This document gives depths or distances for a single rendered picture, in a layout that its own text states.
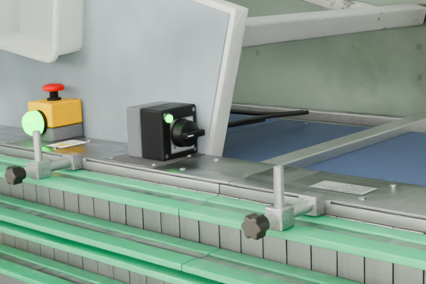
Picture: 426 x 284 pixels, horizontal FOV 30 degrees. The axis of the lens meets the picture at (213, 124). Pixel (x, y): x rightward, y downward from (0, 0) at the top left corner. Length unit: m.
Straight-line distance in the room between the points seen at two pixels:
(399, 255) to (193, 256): 0.34
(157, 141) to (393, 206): 0.42
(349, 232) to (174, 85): 0.48
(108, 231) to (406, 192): 0.46
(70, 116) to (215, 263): 0.52
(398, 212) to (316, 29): 0.60
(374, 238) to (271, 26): 0.55
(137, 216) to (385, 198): 0.41
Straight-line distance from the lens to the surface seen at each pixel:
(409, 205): 0.96
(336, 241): 0.89
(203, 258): 1.07
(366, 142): 1.39
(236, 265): 1.04
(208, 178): 1.10
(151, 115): 1.22
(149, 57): 1.33
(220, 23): 1.22
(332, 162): 1.27
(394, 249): 0.86
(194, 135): 1.21
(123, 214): 1.24
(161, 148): 1.21
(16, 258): 1.44
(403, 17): 1.74
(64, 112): 1.44
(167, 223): 1.17
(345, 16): 1.54
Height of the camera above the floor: 1.67
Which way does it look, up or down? 47 degrees down
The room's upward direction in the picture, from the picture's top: 103 degrees counter-clockwise
